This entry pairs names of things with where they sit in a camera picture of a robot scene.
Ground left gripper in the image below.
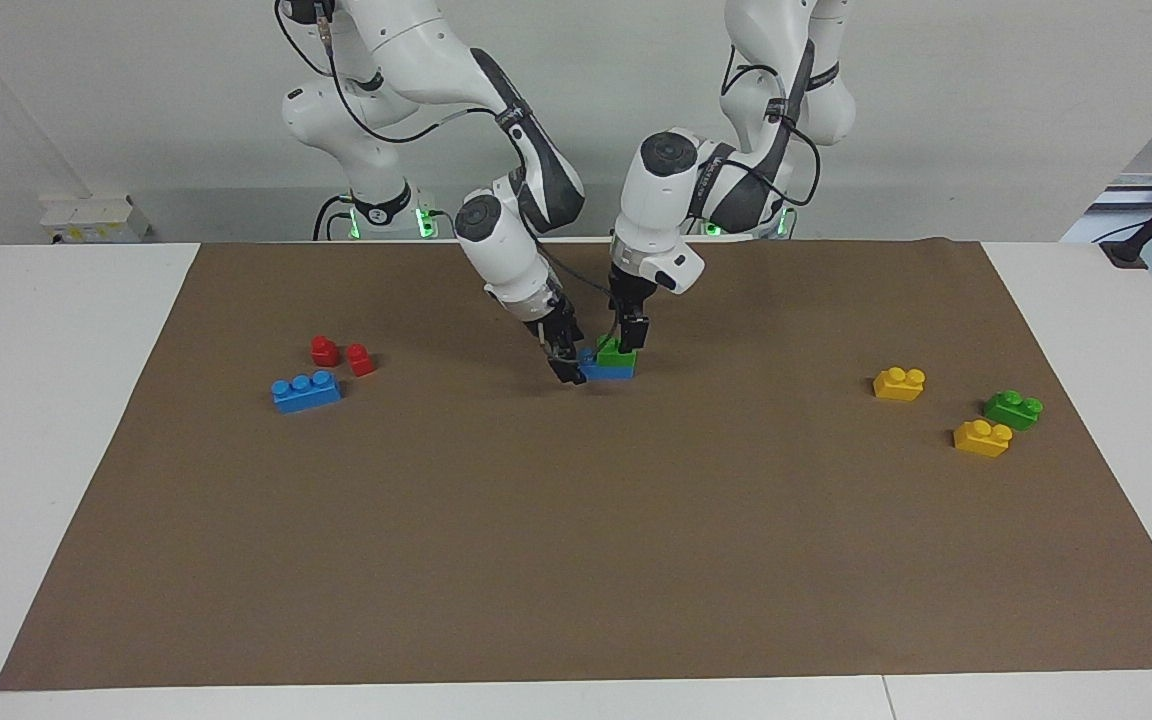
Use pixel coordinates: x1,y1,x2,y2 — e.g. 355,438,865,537
611,264,659,319

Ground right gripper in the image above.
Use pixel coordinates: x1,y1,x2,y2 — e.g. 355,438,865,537
524,296,585,355

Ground blue two-stud block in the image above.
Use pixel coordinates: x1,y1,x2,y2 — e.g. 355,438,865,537
578,347,637,383

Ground blue three-stud block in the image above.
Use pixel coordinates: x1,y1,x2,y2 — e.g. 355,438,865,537
271,371,344,414

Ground yellow two-stud block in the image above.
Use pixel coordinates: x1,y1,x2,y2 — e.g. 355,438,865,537
953,419,1014,459
873,367,927,402

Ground green two-stud block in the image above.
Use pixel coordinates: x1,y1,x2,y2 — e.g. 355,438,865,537
983,389,1044,432

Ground black cable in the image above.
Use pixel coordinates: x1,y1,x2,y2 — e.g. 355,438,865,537
274,0,509,147
719,44,824,209
312,195,355,242
534,238,619,298

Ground white wall box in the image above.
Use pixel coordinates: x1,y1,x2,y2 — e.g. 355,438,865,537
39,195,151,245

